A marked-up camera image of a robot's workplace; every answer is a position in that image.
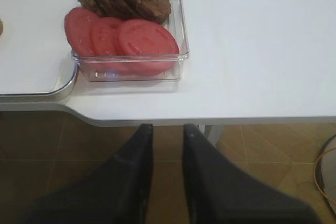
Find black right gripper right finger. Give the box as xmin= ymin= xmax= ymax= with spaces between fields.
xmin=182 ymin=124 xmax=321 ymax=223

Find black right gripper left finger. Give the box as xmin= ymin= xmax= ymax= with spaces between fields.
xmin=26 ymin=124 xmax=153 ymax=223

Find white table leg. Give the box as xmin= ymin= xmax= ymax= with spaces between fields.
xmin=198 ymin=125 xmax=225 ymax=147

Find round grey base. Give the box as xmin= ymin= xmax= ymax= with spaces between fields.
xmin=313 ymin=135 xmax=335 ymax=216

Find clear plastic container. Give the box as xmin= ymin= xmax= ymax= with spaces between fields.
xmin=65 ymin=0 xmax=189 ymax=82

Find middle tomato slice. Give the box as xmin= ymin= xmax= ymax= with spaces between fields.
xmin=90 ymin=17 xmax=128 ymax=74

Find tomato slice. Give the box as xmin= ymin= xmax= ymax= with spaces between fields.
xmin=90 ymin=17 xmax=128 ymax=74
xmin=65 ymin=7 xmax=100 ymax=57
xmin=116 ymin=19 xmax=180 ymax=76

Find front tomato slice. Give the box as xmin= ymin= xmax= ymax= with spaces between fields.
xmin=116 ymin=19 xmax=180 ymax=76

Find silver metal tray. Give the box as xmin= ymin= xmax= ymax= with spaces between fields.
xmin=1 ymin=0 xmax=78 ymax=102

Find rear tomato slice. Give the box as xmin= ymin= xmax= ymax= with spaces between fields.
xmin=65 ymin=7 xmax=100 ymax=57

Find orange cable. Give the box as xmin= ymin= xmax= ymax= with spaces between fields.
xmin=313 ymin=148 xmax=336 ymax=206

